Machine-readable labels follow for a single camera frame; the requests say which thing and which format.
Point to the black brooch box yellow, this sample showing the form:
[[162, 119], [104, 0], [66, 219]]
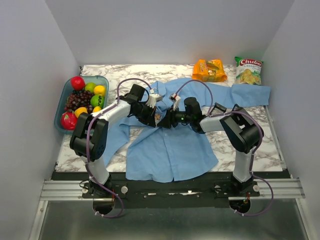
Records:
[[218, 109]]

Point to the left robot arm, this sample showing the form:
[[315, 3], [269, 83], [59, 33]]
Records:
[[89, 138]]

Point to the pink toy dragon fruit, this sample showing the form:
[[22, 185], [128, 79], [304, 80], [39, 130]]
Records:
[[68, 120]]

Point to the green cassava chips bag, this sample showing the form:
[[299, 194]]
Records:
[[248, 71]]

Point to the red toy apple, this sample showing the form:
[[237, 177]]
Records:
[[77, 83]]

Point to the orange toy fruit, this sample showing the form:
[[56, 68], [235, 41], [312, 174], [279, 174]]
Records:
[[100, 90]]

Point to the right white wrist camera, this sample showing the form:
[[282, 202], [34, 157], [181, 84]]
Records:
[[175, 98]]

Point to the green toy lime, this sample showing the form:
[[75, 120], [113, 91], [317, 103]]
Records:
[[90, 86], [97, 101]]

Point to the yellow toy mango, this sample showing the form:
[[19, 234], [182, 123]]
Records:
[[96, 109]]

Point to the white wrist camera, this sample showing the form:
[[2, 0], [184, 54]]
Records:
[[153, 99], [175, 98]]

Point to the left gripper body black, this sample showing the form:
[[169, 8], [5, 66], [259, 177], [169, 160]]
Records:
[[146, 113]]

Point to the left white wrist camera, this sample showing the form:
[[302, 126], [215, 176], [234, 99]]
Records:
[[153, 99]]

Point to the dark toy grape bunch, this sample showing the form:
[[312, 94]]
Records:
[[79, 99]]

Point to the light blue button shirt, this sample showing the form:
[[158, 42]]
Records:
[[164, 155]]

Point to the yellow toy lemon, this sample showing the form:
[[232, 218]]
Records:
[[80, 110]]

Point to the red orange leaf brooch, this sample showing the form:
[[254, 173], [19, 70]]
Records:
[[157, 116]]

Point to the orange mango gummy bag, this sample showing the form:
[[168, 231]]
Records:
[[209, 71]]

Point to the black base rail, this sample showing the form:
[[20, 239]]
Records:
[[219, 190]]

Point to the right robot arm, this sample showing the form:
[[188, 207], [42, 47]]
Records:
[[243, 132]]

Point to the teal plastic fruit basin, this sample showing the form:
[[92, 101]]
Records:
[[67, 90]]

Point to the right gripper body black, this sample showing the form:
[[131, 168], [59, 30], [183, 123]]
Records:
[[176, 116]]

